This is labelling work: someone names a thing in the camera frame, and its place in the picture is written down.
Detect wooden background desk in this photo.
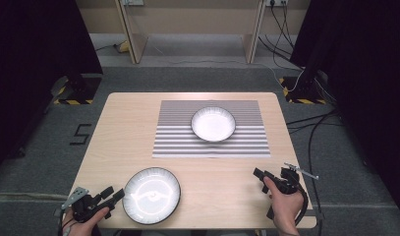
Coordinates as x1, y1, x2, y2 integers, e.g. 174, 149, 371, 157
75, 0, 312, 65

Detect stand base with hazard tape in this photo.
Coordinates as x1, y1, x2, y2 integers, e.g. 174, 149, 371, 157
52, 74, 102, 106
278, 76, 328, 105

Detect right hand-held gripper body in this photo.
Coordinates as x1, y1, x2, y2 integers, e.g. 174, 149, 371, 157
268, 161, 320, 197

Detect yellow floor object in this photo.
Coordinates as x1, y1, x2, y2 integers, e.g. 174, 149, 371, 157
116, 39, 131, 54

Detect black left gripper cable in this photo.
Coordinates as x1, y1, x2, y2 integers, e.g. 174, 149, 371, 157
56, 209, 76, 236

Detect black floor cable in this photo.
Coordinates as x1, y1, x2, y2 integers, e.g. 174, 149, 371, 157
285, 109, 341, 136

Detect white power strip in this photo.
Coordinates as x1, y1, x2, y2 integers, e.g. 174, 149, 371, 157
265, 0, 289, 8

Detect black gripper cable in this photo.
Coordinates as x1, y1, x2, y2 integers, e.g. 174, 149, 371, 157
265, 183, 311, 228
56, 209, 76, 236

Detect person's left hand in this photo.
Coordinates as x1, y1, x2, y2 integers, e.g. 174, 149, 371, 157
61, 206, 111, 236

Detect white ribbed plate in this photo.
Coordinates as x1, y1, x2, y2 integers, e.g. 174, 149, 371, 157
121, 166, 182, 226
190, 105, 237, 144

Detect white floor cable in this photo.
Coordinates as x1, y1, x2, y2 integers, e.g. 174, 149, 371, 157
147, 38, 306, 93

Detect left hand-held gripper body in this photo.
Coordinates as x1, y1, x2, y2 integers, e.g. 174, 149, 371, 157
61, 186, 112, 224

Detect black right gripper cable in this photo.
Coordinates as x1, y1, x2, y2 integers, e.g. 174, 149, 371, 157
265, 183, 311, 228

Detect grey striped placemat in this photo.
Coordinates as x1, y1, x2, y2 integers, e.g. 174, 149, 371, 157
151, 99, 271, 159

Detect black curtain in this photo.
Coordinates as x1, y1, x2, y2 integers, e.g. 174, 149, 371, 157
289, 0, 400, 224
0, 0, 104, 178

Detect person's right hand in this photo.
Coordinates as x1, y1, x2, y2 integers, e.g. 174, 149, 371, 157
262, 176, 306, 236

